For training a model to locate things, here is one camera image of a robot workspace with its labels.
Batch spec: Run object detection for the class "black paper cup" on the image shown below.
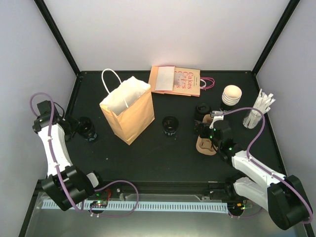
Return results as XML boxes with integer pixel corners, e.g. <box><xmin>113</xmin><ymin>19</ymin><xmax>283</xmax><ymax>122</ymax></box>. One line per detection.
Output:
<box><xmin>162</xmin><ymin>116</ymin><xmax>179</xmax><ymax>136</ymax></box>
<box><xmin>77</xmin><ymin>117</ymin><xmax>97</xmax><ymax>142</ymax></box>

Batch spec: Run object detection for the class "orange paper bag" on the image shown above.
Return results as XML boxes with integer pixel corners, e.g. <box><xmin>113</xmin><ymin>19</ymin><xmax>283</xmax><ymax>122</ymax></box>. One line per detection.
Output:
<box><xmin>99</xmin><ymin>69</ymin><xmax>155</xmax><ymax>145</ymax></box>

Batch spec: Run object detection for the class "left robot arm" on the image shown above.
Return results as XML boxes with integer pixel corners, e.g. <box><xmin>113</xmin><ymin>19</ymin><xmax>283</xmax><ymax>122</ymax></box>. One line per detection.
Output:
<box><xmin>33</xmin><ymin>100</ymin><xmax>106</xmax><ymax>211</ymax></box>

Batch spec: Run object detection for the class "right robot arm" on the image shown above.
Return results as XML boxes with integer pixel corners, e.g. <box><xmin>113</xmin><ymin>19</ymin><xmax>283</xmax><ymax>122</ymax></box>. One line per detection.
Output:
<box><xmin>195</xmin><ymin>120</ymin><xmax>313</xmax><ymax>230</ymax></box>

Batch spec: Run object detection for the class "stack of black lids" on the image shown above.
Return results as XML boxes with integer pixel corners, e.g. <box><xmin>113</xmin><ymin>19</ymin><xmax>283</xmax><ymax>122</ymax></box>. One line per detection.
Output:
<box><xmin>194</xmin><ymin>103</ymin><xmax>211</xmax><ymax>121</ymax></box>

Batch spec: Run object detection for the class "stack of paper cups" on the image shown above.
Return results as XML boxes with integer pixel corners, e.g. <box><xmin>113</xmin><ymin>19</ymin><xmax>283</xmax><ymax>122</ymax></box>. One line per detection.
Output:
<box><xmin>220</xmin><ymin>85</ymin><xmax>242</xmax><ymax>112</ymax></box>

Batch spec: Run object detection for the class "Cakes printed paper bag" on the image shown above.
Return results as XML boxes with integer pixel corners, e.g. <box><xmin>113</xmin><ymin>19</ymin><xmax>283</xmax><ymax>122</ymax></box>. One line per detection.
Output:
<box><xmin>162</xmin><ymin>67</ymin><xmax>215</xmax><ymax>97</ymax></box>

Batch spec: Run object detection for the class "orange flat bag stack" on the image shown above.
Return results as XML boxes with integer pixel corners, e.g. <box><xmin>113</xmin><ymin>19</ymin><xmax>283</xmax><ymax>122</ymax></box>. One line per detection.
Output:
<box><xmin>148</xmin><ymin>66</ymin><xmax>175</xmax><ymax>93</ymax></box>

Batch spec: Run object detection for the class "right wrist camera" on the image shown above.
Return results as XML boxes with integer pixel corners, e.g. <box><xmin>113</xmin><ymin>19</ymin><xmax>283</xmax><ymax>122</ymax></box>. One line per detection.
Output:
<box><xmin>209</xmin><ymin>111</ymin><xmax>224</xmax><ymax>129</ymax></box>

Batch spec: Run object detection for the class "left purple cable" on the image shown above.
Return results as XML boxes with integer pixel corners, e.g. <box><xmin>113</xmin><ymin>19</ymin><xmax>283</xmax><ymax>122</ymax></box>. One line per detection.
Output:
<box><xmin>30</xmin><ymin>92</ymin><xmax>139</xmax><ymax>218</ymax></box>

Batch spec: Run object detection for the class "purple cable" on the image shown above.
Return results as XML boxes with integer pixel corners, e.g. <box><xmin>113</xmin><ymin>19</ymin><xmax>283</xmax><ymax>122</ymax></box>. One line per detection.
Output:
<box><xmin>217</xmin><ymin>107</ymin><xmax>314</xmax><ymax>224</ymax></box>
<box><xmin>30</xmin><ymin>92</ymin><xmax>139</xmax><ymax>218</ymax></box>

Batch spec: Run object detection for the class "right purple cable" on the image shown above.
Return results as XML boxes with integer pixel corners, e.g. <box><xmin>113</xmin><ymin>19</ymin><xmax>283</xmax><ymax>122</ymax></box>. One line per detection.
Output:
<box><xmin>217</xmin><ymin>107</ymin><xmax>314</xmax><ymax>224</ymax></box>

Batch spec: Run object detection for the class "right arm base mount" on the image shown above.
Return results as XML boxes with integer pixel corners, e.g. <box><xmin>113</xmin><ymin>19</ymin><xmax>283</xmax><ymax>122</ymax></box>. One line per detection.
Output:
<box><xmin>203</xmin><ymin>182</ymin><xmax>246</xmax><ymax>201</ymax></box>

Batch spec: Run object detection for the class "light blue cable duct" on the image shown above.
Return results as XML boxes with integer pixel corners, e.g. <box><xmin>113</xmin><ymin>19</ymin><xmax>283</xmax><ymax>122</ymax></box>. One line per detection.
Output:
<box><xmin>42</xmin><ymin>199</ymin><xmax>228</xmax><ymax>214</ymax></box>

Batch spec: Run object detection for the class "black frame post left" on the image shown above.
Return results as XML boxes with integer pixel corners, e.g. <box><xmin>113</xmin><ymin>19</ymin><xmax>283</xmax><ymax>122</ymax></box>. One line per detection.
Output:
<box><xmin>34</xmin><ymin>0</ymin><xmax>80</xmax><ymax>76</ymax></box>

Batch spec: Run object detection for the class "black frame post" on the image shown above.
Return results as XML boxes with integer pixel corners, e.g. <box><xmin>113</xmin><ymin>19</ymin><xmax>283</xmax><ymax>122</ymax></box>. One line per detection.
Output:
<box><xmin>34</xmin><ymin>0</ymin><xmax>80</xmax><ymax>76</ymax></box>
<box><xmin>252</xmin><ymin>0</ymin><xmax>300</xmax><ymax>76</ymax></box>

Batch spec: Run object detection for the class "black frame post right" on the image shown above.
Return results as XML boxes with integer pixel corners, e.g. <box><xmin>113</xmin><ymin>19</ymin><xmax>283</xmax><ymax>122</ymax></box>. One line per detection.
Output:
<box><xmin>252</xmin><ymin>0</ymin><xmax>300</xmax><ymax>76</ymax></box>

